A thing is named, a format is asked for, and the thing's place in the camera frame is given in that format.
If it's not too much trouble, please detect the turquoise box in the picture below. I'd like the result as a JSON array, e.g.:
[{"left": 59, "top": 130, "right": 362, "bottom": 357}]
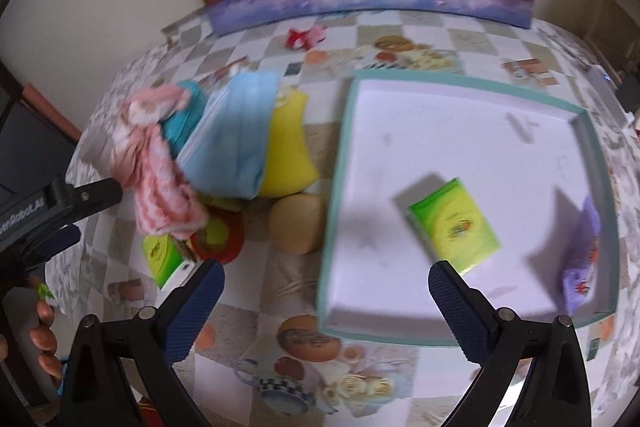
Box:
[{"left": 162, "top": 79, "right": 211, "bottom": 158}]

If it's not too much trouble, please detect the black device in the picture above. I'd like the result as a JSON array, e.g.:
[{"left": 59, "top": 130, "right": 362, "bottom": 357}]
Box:
[{"left": 619, "top": 74, "right": 640, "bottom": 112}]

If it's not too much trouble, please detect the green tissue packet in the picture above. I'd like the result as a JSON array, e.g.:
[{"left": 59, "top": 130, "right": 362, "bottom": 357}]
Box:
[
  {"left": 407, "top": 177, "right": 502, "bottom": 275},
  {"left": 141, "top": 232, "right": 198, "bottom": 290}
]

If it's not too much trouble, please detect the yellow and green sponge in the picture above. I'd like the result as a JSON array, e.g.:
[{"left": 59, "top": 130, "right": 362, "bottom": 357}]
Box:
[{"left": 260, "top": 88, "right": 318, "bottom": 198}]

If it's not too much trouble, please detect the red pink hair bow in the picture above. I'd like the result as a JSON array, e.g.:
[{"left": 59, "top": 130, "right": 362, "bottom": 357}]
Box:
[{"left": 284, "top": 26, "right": 328, "bottom": 52}]

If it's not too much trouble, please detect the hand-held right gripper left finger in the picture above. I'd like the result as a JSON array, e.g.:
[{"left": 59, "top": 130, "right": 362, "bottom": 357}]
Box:
[{"left": 60, "top": 259, "right": 226, "bottom": 427}]

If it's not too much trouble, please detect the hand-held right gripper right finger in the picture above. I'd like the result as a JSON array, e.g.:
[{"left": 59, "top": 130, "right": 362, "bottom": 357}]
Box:
[{"left": 427, "top": 259, "right": 593, "bottom": 427}]

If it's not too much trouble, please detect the purple tissue packet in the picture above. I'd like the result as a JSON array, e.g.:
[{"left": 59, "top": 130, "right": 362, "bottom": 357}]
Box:
[{"left": 559, "top": 194, "right": 602, "bottom": 313}]

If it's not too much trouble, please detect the red tape roll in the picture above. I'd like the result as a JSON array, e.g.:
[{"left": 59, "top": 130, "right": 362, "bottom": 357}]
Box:
[{"left": 187, "top": 202, "right": 247, "bottom": 264}]

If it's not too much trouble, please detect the checkered printed tablecloth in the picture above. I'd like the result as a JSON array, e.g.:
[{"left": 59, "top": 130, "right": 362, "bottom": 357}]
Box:
[{"left": 45, "top": 4, "right": 640, "bottom": 423}]

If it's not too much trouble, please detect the teal-edged white cardboard box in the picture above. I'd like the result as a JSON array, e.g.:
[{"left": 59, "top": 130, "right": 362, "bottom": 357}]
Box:
[{"left": 316, "top": 74, "right": 621, "bottom": 348}]

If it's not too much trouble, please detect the pink ruffled cloth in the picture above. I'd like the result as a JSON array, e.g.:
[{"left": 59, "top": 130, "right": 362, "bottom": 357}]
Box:
[{"left": 120, "top": 83, "right": 193, "bottom": 130}]

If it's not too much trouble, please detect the blue face mask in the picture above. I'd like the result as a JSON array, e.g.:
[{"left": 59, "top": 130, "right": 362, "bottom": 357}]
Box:
[{"left": 177, "top": 71, "right": 282, "bottom": 200}]

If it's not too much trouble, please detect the beige round sponge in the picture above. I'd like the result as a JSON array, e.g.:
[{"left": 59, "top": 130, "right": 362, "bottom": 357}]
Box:
[{"left": 268, "top": 194, "right": 326, "bottom": 254}]

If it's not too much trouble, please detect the person's left hand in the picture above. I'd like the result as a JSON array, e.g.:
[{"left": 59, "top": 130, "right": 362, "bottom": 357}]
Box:
[{"left": 27, "top": 301, "right": 66, "bottom": 379}]

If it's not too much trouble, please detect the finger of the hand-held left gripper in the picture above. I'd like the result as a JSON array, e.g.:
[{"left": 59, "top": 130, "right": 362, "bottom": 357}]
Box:
[
  {"left": 20, "top": 224, "right": 82, "bottom": 269},
  {"left": 66, "top": 178, "right": 124, "bottom": 224}
]

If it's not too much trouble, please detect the pink white zigzag cloth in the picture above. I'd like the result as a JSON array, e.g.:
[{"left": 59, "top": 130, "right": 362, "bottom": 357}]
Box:
[{"left": 111, "top": 117, "right": 210, "bottom": 240}]

